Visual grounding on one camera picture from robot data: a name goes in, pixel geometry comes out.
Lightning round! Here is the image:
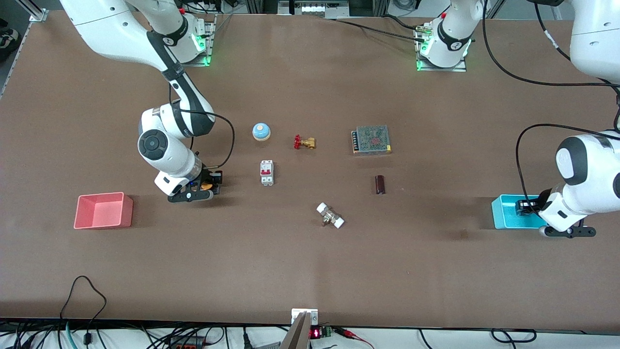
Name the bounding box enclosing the red clip lead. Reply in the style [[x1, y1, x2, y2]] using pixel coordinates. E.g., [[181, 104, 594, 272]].
[[334, 327, 376, 349]]

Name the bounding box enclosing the pink plastic box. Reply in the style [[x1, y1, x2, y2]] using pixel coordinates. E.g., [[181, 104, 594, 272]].
[[73, 192, 134, 230]]

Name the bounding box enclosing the white-capped metal fitting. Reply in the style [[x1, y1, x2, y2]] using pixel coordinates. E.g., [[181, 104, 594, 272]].
[[316, 202, 345, 230]]

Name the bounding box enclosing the thin black looped cable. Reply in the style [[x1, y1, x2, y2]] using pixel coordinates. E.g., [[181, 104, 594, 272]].
[[59, 275, 108, 349]]

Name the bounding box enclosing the grey aluminium frame device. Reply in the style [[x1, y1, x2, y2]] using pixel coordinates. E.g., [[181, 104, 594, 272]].
[[277, 0, 351, 16]]

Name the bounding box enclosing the metal mesh power supply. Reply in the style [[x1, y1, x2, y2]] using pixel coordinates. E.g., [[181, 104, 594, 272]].
[[351, 125, 392, 156]]

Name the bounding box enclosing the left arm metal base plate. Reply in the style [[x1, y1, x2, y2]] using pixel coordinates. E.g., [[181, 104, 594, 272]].
[[416, 24, 468, 73]]

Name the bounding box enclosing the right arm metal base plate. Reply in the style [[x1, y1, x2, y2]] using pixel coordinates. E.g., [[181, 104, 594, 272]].
[[182, 14, 217, 67]]

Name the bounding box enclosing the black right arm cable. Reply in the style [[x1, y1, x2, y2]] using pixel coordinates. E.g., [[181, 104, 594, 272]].
[[168, 81, 236, 172]]

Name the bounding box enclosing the cyan plastic box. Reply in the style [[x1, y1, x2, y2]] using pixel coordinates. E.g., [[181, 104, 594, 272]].
[[491, 194, 551, 230]]

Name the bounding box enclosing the silver aluminium profile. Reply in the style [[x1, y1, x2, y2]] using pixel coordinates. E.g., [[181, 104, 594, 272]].
[[15, 0, 49, 23]]

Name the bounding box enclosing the black coiled cable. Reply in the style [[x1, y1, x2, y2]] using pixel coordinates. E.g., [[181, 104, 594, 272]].
[[491, 328, 538, 344]]

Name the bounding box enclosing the black white sneaker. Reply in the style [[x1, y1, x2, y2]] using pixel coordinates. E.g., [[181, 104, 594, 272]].
[[0, 18, 20, 62]]

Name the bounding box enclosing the grey metal bar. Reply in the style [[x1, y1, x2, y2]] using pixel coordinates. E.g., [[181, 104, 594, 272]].
[[279, 312, 311, 349]]

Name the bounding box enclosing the white mounting plate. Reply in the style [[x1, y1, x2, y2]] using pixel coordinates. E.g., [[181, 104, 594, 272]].
[[291, 308, 319, 326]]

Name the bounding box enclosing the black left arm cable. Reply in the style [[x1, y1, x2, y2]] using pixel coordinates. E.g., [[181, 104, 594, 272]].
[[482, 0, 620, 215]]

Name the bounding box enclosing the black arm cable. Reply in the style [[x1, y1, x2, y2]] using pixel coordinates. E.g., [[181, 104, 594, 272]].
[[168, 81, 236, 172], [482, 0, 620, 215]]

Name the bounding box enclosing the black base power cable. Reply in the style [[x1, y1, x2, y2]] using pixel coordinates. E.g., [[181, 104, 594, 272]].
[[317, 15, 430, 44]]

